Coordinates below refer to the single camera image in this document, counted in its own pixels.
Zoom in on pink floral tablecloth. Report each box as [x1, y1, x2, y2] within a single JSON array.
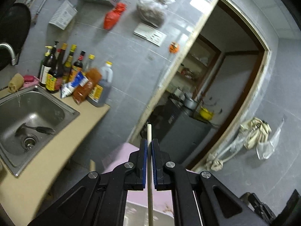
[[102, 142, 174, 216]]

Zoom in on white plastic utensil holder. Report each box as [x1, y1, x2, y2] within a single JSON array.
[[123, 202, 174, 226]]

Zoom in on grey cabinet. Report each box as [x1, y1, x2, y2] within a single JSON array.
[[151, 99, 212, 164]]

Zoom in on clear plastic bag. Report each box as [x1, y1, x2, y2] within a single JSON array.
[[256, 118, 285, 160]]

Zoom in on yellow bowl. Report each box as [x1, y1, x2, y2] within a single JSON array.
[[199, 107, 214, 121]]

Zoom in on aluminium pot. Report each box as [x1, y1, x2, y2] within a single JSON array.
[[184, 98, 198, 110]]

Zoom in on large vinegar jug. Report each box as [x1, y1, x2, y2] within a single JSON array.
[[87, 61, 113, 107]]

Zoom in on stainless steel sink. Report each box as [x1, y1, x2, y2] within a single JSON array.
[[1, 86, 80, 177]]

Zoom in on blue white packet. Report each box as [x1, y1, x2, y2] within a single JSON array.
[[60, 72, 88, 98]]

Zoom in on orange spice bag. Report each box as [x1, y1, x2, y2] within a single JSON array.
[[72, 68, 102, 105]]

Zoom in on dark soy sauce bottle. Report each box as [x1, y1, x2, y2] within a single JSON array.
[[45, 43, 67, 93]]

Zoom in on pink soap dish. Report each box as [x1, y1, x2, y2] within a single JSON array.
[[23, 75, 39, 88]]

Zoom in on loofah sponge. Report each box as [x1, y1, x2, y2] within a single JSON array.
[[8, 73, 24, 93]]

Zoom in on chrome faucet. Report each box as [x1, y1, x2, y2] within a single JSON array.
[[0, 42, 16, 66]]

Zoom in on red plastic bag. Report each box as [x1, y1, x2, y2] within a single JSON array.
[[103, 3, 127, 30]]

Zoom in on hanging dried goods bag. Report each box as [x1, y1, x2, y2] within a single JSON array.
[[136, 0, 175, 27]]

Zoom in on black wok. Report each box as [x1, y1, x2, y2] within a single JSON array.
[[1, 3, 31, 70]]

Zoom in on orange wall plug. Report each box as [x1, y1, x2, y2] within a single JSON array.
[[169, 42, 180, 54]]

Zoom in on wall switch panel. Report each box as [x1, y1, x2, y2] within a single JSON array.
[[133, 23, 166, 47]]

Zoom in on white wall box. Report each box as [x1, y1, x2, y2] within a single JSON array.
[[49, 0, 78, 30]]

